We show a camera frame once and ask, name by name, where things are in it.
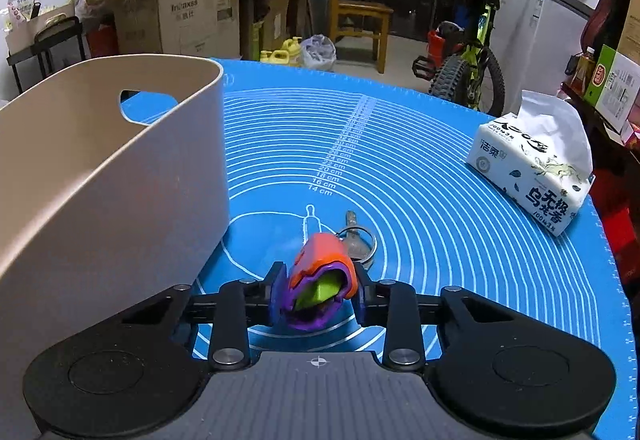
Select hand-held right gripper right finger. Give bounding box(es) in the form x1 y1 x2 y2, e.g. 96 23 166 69
350 265 521 368

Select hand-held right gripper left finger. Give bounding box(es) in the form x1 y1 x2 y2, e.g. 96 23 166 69
120 262 288 368

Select purple orange toy knife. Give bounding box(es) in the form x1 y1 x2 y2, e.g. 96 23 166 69
281 232 360 333

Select beige plastic storage bin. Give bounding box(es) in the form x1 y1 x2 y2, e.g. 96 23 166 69
0 54 231 421

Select blue silicone baking mat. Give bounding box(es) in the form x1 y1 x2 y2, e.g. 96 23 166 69
120 57 630 440

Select white tissue pack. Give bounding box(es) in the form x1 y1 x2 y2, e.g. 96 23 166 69
465 90 597 238

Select crumpled plastic bag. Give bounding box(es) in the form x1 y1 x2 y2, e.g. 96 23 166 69
299 34 337 72

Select green black bicycle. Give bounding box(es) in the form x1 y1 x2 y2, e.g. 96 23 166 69
411 0 506 115

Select wooden chair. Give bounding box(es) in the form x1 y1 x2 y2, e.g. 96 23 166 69
325 0 395 74

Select white chest freezer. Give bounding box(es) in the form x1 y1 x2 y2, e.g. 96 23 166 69
487 0 596 118

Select brown drink bottle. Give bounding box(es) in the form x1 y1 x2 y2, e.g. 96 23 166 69
575 47 598 95

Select green white carton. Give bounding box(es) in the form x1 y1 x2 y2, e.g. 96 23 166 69
582 44 640 133

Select black metal rack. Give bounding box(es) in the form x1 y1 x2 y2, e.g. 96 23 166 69
6 16 87 93

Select open cardboard box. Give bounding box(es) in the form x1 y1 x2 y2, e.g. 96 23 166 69
6 2 76 55

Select white snack packet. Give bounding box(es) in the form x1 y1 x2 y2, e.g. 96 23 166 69
7 0 40 23

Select metal keys on ring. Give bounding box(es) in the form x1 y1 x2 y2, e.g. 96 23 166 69
336 211 378 271

